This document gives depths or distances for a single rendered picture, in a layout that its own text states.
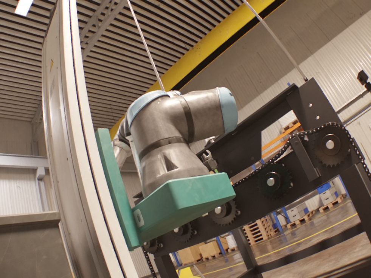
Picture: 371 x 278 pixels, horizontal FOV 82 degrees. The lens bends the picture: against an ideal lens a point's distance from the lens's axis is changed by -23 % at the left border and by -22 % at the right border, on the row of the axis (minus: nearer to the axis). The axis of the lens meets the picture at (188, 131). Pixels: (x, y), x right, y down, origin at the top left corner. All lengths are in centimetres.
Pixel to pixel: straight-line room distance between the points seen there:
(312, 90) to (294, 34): 1062
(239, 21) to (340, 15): 499
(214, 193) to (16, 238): 37
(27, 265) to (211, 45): 854
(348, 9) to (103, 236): 1167
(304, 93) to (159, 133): 77
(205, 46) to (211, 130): 827
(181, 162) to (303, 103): 76
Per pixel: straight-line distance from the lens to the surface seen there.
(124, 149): 127
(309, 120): 115
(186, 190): 48
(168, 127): 57
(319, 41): 1134
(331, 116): 113
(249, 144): 126
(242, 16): 852
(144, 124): 58
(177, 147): 55
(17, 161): 1157
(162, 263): 167
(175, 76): 933
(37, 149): 1268
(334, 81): 1065
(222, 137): 126
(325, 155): 107
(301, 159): 107
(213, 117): 61
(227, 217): 126
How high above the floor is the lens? 73
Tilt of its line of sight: 24 degrees up
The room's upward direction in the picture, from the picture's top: 23 degrees counter-clockwise
